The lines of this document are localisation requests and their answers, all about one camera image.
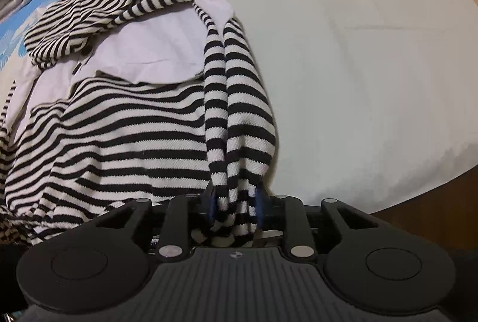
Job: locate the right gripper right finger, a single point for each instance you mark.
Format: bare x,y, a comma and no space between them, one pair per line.
271,214

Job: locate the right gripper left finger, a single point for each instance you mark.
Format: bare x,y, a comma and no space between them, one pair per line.
199,209

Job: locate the black white striped garment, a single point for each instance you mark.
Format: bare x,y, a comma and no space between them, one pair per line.
121,100

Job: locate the blue white patterned bedsheet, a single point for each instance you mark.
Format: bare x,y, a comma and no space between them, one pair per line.
374,101

